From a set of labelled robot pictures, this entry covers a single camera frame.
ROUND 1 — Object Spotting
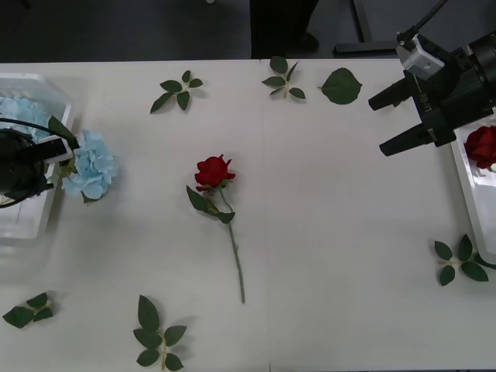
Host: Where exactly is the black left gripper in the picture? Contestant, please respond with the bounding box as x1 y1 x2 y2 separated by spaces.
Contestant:
36 159 56 195

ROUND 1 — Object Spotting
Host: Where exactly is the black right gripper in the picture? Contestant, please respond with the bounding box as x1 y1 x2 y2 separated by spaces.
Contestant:
367 46 491 157

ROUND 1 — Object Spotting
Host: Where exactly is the pale blue flower green stem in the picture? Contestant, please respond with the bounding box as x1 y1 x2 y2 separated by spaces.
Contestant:
47 115 119 205
0 96 52 143

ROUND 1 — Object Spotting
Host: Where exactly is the red rose with green stem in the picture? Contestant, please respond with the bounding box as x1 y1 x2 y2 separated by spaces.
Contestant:
463 125 496 172
185 153 247 305

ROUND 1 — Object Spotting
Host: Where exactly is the shallow white box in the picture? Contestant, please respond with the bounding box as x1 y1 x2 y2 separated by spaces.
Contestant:
0 72 81 250
450 126 496 265

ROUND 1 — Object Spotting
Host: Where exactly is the large single green leaf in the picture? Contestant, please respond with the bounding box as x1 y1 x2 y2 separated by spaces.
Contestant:
317 67 363 106

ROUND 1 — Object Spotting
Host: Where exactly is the black table stand foot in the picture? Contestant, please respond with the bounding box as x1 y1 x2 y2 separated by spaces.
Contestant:
333 0 405 56

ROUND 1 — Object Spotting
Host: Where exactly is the green leaf twig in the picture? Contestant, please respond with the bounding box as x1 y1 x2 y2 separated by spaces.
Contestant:
150 70 205 115
2 292 54 330
433 233 491 288
132 294 188 372
260 55 307 102

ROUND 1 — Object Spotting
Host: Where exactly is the person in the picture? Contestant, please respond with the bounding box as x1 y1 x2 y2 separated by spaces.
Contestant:
250 0 320 60

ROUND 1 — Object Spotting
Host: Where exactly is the dark green leaf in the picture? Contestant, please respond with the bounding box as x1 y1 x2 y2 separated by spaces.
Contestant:
474 251 496 271

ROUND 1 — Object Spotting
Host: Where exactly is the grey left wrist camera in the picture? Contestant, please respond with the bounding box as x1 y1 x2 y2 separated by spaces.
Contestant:
37 136 76 164

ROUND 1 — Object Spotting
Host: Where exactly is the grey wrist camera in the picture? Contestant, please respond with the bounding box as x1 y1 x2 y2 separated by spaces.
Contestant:
37 136 76 164
394 32 446 82

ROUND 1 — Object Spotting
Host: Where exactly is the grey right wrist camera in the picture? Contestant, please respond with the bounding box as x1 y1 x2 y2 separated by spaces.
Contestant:
394 32 446 82

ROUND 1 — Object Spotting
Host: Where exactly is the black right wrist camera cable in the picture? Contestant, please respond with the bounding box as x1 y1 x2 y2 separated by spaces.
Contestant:
396 0 451 44

